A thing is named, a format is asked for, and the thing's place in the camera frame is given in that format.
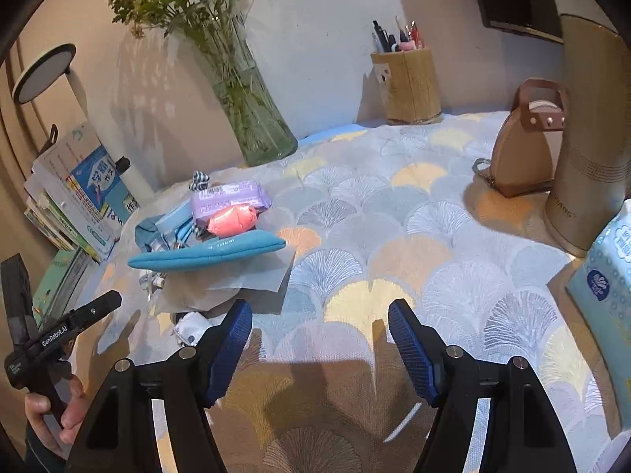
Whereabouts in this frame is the bunch of pens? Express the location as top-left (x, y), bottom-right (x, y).
top-left (372, 16), bottom-right (426, 53)

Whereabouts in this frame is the fan-patterned tablecloth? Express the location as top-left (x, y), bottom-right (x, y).
top-left (74, 111), bottom-right (631, 473)

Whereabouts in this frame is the row of upright books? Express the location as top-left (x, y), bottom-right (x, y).
top-left (24, 121), bottom-right (144, 263)

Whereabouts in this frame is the brown leather handbag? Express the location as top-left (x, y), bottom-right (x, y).
top-left (472, 79), bottom-right (569, 196)

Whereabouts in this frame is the person's left hand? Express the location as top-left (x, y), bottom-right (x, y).
top-left (24, 373), bottom-right (88, 460)

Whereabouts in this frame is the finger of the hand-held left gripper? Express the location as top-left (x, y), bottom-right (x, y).
top-left (69, 290), bottom-right (123, 330)

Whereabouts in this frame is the white desk lamp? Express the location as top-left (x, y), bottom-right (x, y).
top-left (12, 43), bottom-right (155, 210)

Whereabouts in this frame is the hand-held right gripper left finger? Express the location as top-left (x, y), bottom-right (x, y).
top-left (66, 300), bottom-right (254, 473)

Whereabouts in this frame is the purple tissue packet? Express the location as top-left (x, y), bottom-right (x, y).
top-left (190, 181), bottom-right (273, 225)

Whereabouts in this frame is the light blue cloth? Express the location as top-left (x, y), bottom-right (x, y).
top-left (135, 204), bottom-right (209, 258)

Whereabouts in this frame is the stack of flat green books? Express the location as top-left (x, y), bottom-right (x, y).
top-left (32, 249), bottom-right (93, 317)

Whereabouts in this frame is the light blue tissue pack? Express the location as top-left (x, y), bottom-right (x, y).
top-left (564, 199), bottom-right (631, 352)

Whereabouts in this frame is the teal fabric pouch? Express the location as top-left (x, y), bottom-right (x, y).
top-left (127, 231), bottom-right (287, 273)

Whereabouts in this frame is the cardboard pen holder with pens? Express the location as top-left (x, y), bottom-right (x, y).
top-left (371, 48), bottom-right (442, 126)

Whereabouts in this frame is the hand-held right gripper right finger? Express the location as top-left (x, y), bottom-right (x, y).
top-left (388, 300), bottom-right (577, 473)

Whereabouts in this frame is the pink soft bundle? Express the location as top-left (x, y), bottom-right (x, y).
top-left (206, 206), bottom-right (258, 238)

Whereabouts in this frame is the ribbed glass vase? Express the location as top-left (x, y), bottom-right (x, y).
top-left (211, 34), bottom-right (299, 167)

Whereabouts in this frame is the black binder clip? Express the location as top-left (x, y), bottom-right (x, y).
top-left (39, 127), bottom-right (61, 156)

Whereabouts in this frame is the white paper sheet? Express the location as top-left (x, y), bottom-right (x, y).
top-left (157, 244), bottom-right (297, 313)

